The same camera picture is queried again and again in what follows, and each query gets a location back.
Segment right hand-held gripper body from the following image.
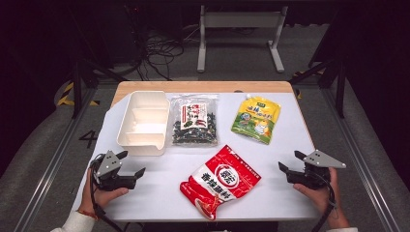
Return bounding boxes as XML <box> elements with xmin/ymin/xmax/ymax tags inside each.
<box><xmin>285</xmin><ymin>149</ymin><xmax>347</xmax><ymax>190</ymax></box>

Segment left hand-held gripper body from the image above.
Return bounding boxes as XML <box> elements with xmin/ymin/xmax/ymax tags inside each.
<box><xmin>91</xmin><ymin>149</ymin><xmax>138</xmax><ymax>191</ymax></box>

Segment white plastic divided container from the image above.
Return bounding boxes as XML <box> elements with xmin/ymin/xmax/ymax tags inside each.
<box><xmin>116</xmin><ymin>90</ymin><xmax>171</xmax><ymax>158</ymax></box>

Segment yellow green spouted pouch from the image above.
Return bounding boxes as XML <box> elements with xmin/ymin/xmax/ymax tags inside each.
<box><xmin>230</xmin><ymin>93</ymin><xmax>282</xmax><ymax>146</ymax></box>

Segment red white seasoning bag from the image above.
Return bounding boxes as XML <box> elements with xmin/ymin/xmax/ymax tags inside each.
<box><xmin>179</xmin><ymin>144</ymin><xmax>262</xmax><ymax>221</ymax></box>

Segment clear bag of dried seaweed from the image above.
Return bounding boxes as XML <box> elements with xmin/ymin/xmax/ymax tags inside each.
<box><xmin>169</xmin><ymin>93</ymin><xmax>220</xmax><ymax>148</ymax></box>

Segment person's left hand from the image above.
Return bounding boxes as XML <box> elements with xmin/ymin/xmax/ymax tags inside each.
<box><xmin>78</xmin><ymin>167</ymin><xmax>130</xmax><ymax>217</ymax></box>

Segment person's right hand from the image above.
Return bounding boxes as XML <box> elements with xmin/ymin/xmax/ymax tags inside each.
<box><xmin>292</xmin><ymin>167</ymin><xmax>351</xmax><ymax>230</ymax></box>

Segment white table mat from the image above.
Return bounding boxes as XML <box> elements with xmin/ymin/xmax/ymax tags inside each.
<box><xmin>71</xmin><ymin>92</ymin><xmax>320</xmax><ymax>223</ymax></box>

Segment black metal stand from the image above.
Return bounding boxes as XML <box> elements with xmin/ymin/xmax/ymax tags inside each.
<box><xmin>69</xmin><ymin>57</ymin><xmax>130</xmax><ymax>120</ymax></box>
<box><xmin>288</xmin><ymin>57</ymin><xmax>348</xmax><ymax>120</ymax></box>

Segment yellow black floor tape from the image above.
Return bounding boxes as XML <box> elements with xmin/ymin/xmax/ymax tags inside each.
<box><xmin>57</xmin><ymin>81</ymin><xmax>101</xmax><ymax>107</ymax></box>

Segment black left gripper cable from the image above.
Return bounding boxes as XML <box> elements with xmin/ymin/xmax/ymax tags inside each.
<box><xmin>89</xmin><ymin>154</ymin><xmax>125</xmax><ymax>232</ymax></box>

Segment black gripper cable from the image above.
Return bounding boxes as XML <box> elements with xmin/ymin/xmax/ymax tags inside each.
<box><xmin>89</xmin><ymin>154</ymin><xmax>125</xmax><ymax>232</ymax></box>
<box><xmin>308</xmin><ymin>168</ymin><xmax>338</xmax><ymax>232</ymax></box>

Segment aluminium floor rail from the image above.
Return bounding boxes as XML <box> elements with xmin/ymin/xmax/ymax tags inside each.
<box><xmin>322</xmin><ymin>88</ymin><xmax>402</xmax><ymax>232</ymax></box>
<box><xmin>14</xmin><ymin>86</ymin><xmax>98</xmax><ymax>232</ymax></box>

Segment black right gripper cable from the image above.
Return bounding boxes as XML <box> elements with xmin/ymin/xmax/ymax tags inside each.
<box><xmin>308</xmin><ymin>168</ymin><xmax>338</xmax><ymax>232</ymax></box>

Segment red string bracelet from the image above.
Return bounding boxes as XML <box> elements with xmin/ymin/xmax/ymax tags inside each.
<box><xmin>76</xmin><ymin>209</ymin><xmax>100</xmax><ymax>221</ymax></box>

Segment black floor cables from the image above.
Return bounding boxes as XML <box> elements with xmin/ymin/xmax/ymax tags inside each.
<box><xmin>134</xmin><ymin>30</ymin><xmax>188</xmax><ymax>81</ymax></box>

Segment white metal stand frame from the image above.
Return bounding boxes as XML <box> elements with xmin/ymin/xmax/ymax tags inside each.
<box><xmin>196</xmin><ymin>4</ymin><xmax>289</xmax><ymax>73</ymax></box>

